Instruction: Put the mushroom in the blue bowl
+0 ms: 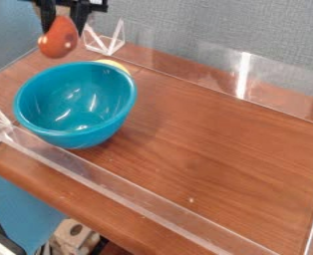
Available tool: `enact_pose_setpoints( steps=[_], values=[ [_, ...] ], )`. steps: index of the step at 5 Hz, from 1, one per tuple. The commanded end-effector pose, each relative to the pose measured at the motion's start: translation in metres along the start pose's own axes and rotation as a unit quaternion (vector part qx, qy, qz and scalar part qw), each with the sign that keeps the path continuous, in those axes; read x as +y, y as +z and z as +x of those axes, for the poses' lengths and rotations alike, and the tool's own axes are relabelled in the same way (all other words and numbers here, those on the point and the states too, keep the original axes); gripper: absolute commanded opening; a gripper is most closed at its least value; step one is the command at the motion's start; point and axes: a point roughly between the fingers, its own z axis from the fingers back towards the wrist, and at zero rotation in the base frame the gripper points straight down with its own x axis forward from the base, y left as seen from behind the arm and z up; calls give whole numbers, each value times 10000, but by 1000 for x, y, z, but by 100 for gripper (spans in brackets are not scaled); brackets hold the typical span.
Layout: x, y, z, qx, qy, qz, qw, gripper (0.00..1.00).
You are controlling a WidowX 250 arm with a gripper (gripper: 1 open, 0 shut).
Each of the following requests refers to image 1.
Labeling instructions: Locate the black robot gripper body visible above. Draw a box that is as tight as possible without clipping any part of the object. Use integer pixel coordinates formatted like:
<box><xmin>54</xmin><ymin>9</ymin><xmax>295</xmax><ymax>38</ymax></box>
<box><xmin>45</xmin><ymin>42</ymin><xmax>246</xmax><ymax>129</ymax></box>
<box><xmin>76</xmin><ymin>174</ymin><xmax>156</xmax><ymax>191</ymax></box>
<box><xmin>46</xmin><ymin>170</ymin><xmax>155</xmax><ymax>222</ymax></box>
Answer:
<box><xmin>29</xmin><ymin>0</ymin><xmax>109</xmax><ymax>12</ymax></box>

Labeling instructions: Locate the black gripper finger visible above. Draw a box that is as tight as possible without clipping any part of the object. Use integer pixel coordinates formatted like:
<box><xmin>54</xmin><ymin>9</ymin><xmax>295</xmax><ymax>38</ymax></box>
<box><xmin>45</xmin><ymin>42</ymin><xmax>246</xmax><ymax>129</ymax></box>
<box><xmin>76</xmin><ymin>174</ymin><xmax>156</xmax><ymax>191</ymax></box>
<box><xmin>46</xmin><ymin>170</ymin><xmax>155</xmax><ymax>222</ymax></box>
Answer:
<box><xmin>40</xmin><ymin>0</ymin><xmax>56</xmax><ymax>32</ymax></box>
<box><xmin>70</xmin><ymin>0</ymin><xmax>91</xmax><ymax>34</ymax></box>

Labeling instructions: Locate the brown and white toy mushroom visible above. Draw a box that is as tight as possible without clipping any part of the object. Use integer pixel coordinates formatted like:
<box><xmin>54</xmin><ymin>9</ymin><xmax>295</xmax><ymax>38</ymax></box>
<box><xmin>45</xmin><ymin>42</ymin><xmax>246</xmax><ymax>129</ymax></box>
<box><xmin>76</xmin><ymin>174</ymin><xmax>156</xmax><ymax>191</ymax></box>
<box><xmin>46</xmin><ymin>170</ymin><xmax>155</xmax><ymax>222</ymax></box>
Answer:
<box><xmin>37</xmin><ymin>16</ymin><xmax>79</xmax><ymax>59</ymax></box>

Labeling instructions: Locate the blue bowl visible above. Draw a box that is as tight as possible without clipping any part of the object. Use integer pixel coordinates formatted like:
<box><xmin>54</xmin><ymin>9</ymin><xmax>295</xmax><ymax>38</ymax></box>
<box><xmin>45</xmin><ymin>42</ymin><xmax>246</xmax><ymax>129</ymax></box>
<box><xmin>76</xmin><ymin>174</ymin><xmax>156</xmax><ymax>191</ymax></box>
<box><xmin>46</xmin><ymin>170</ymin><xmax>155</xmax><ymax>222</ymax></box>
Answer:
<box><xmin>13</xmin><ymin>61</ymin><xmax>137</xmax><ymax>149</ymax></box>

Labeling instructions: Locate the yellow object behind bowl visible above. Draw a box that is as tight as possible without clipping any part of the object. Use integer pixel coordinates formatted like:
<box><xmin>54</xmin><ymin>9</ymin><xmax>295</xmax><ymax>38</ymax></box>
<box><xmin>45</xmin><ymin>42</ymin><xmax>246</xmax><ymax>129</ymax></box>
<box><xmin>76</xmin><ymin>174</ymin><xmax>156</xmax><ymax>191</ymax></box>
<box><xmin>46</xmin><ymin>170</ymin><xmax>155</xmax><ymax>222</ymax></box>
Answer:
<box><xmin>95</xmin><ymin>59</ymin><xmax>131</xmax><ymax>75</ymax></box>

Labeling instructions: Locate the clear acrylic back barrier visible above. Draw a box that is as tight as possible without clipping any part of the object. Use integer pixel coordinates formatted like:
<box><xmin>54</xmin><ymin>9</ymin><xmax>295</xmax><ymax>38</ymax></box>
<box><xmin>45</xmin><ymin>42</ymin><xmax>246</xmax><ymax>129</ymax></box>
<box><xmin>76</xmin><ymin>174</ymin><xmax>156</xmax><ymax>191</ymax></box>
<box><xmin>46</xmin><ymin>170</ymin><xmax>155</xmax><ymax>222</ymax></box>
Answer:
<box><xmin>84</xmin><ymin>0</ymin><xmax>313</xmax><ymax>123</ymax></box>

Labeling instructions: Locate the clear acrylic front barrier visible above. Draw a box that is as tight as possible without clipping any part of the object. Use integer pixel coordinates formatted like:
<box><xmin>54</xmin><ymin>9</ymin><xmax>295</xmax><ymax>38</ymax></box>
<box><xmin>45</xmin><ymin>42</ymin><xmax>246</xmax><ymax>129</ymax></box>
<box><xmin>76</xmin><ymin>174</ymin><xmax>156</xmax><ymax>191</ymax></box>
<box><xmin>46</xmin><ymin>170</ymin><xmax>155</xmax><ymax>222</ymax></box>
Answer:
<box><xmin>0</xmin><ymin>126</ymin><xmax>278</xmax><ymax>255</ymax></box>

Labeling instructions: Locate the white block with hole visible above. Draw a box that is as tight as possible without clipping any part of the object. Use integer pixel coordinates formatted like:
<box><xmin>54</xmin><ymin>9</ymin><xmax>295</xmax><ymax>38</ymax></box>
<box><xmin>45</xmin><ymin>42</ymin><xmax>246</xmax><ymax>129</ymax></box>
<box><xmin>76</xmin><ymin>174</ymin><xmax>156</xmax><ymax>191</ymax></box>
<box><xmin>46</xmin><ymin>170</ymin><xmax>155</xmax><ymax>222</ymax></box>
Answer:
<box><xmin>50</xmin><ymin>218</ymin><xmax>101</xmax><ymax>255</ymax></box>

